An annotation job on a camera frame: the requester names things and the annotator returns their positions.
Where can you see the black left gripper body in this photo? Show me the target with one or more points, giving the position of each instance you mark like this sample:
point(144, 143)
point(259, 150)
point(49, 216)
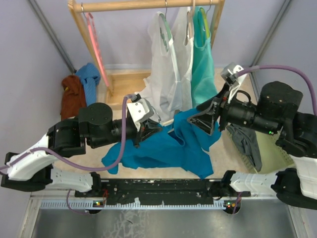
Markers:
point(140, 134)

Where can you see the white t-shirt on green hanger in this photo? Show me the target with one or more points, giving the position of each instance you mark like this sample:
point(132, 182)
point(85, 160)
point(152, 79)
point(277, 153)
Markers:
point(162, 87)

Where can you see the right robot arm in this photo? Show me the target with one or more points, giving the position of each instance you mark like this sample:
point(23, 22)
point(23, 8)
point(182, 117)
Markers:
point(276, 113)

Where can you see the white toothed cable strip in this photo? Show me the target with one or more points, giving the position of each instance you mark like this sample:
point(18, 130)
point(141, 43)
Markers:
point(136, 205)

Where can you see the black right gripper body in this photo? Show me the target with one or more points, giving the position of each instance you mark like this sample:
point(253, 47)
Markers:
point(235, 111)

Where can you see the light blue striped cloth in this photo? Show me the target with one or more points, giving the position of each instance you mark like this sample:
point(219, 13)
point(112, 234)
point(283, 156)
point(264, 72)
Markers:
point(89, 77)

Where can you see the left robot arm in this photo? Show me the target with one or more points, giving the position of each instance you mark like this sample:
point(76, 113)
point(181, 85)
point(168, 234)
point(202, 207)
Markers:
point(94, 126)

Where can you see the white t-shirt on wooden hanger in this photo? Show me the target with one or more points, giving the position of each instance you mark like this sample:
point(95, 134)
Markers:
point(184, 55)

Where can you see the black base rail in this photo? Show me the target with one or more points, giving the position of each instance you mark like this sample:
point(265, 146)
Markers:
point(156, 191)

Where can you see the teal t-shirt on hanger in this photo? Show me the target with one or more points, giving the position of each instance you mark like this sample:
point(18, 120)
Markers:
point(202, 84)

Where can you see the pink hanger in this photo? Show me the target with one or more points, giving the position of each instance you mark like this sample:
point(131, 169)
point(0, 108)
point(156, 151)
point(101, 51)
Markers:
point(93, 44)

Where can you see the wooden hanger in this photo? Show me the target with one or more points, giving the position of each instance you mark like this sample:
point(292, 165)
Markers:
point(190, 24)

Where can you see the blue t-shirt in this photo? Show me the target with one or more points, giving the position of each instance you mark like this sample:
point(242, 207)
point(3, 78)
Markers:
point(179, 144)

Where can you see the green hanger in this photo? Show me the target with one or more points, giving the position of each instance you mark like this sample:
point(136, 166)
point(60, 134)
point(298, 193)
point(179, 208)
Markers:
point(165, 32)

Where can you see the light green perforated basket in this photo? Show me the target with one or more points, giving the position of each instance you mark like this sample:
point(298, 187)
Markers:
point(273, 157)

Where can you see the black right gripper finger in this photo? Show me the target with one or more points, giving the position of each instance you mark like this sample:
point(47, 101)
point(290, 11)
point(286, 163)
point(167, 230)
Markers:
point(205, 121)
point(212, 106)

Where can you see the wooden clothes rack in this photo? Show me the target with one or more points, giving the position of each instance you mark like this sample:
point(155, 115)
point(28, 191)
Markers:
point(125, 46)

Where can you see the brown cloth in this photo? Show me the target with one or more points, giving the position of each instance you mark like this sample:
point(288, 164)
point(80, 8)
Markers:
point(73, 97)

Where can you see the cream hanger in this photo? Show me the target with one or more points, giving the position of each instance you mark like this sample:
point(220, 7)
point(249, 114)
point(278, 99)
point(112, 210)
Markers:
point(163, 123)

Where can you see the grey t-shirt in basket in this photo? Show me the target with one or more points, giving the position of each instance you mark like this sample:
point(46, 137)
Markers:
point(245, 140)

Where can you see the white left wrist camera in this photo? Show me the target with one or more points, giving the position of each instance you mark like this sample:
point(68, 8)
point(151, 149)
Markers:
point(140, 110)

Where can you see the yellow hanger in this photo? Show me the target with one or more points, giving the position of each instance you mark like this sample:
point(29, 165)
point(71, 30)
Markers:
point(206, 26)

